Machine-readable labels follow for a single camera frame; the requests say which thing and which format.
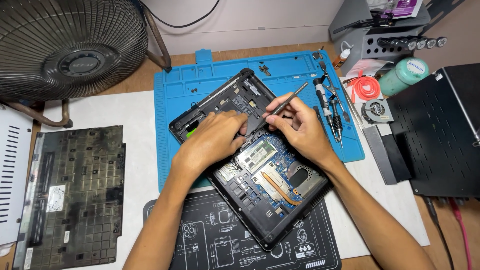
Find row of screwdriver handles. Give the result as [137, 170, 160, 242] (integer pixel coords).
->
[376, 35, 448, 52]

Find black laptop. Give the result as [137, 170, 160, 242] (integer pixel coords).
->
[168, 68, 335, 252]

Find black power cable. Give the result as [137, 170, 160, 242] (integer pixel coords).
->
[423, 196, 455, 270]

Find purple white packet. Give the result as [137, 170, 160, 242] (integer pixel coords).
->
[367, 0, 424, 20]

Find small laptop cooling fan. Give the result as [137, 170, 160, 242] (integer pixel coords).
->
[360, 98, 395, 125]

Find metal spudger tool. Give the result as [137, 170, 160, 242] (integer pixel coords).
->
[261, 82, 310, 128]

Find person's right hand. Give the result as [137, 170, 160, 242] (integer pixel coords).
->
[262, 92, 341, 170]

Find person's left hand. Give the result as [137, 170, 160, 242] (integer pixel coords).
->
[175, 110, 249, 176]

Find white table mat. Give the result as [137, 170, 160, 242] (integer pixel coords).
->
[40, 76, 431, 270]

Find small orange glue bottle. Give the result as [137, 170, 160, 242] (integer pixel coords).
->
[332, 41, 355, 70]

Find orange coiled cable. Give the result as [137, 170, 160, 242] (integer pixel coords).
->
[350, 74, 382, 104]

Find dark metal desk fan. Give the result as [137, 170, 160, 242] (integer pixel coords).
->
[0, 0, 173, 129]

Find red cable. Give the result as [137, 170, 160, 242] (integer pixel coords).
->
[448, 197, 474, 270]

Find black printed desk mat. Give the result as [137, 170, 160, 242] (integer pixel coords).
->
[143, 188, 343, 270]

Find black knurled screwdriver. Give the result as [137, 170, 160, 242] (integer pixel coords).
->
[329, 98, 344, 149]

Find white perforated panel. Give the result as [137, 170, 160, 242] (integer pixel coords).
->
[0, 108, 34, 247]

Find blue silicone repair mat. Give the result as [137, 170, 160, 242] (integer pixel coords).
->
[153, 48, 367, 193]

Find black tool on holder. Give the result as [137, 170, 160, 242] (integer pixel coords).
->
[332, 14, 395, 35]

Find dusty laptop bottom cover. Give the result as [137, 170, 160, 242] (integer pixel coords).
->
[12, 125, 127, 270]

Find black perforated metal box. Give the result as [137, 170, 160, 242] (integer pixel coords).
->
[386, 63, 480, 200]

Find grey tool holder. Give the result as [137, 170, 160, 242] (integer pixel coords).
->
[328, 0, 433, 77]

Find green cylindrical can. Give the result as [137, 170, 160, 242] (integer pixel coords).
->
[377, 56, 430, 98]

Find black silver screwdriver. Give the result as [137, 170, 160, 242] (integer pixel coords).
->
[313, 77, 339, 142]

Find metal tweezers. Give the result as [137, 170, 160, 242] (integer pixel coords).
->
[318, 61, 352, 124]

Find grey black block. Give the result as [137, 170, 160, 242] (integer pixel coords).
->
[363, 125, 412, 186]

